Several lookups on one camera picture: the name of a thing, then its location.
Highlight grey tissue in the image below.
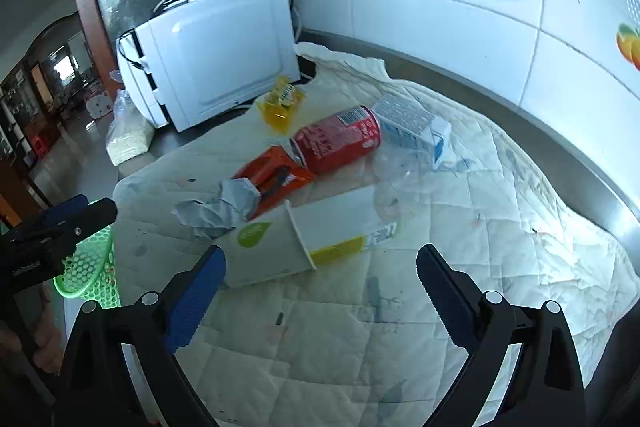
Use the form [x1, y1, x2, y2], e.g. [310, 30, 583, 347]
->
[172, 177, 261, 240]

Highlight person's left hand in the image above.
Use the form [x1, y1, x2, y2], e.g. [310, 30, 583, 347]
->
[27, 302, 68, 375]

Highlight white microwave oven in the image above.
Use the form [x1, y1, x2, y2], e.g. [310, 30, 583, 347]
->
[116, 0, 301, 132]

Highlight orange snack wrapper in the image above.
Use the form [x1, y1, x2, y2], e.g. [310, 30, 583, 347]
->
[231, 145, 316, 220]

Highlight spotted play tent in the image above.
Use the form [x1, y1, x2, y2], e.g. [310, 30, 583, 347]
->
[85, 89, 113, 118]

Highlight white cup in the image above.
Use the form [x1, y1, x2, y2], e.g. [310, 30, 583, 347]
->
[216, 184, 402, 289]

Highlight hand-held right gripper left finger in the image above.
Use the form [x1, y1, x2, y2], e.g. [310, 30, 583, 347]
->
[57, 244, 227, 427]

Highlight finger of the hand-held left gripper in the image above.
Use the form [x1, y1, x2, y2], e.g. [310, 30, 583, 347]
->
[7, 193, 86, 240]
[30, 198, 118, 268]

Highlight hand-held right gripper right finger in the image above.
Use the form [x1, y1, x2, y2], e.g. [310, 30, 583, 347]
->
[416, 243, 586, 427]

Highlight blue and white milk carton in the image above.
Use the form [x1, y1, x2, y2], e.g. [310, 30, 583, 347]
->
[371, 96, 452, 170]

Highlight yellow snack packet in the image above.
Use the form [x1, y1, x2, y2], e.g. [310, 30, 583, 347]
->
[255, 76, 307, 132]

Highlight red soda can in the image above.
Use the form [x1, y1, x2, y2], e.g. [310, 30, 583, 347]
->
[289, 105, 383, 176]

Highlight black power cable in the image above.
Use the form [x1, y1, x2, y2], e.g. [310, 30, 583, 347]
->
[117, 29, 151, 72]

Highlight clear plastic wrapper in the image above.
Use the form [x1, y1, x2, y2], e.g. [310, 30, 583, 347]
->
[372, 152, 481, 218]

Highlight white quilted cloth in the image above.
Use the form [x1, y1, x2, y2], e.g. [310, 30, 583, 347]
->
[112, 42, 628, 427]

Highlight clear bag of white rice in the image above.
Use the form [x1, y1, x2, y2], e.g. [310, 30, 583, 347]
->
[105, 89, 157, 166]

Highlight green plastic basket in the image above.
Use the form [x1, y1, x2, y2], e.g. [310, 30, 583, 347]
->
[52, 224, 123, 310]

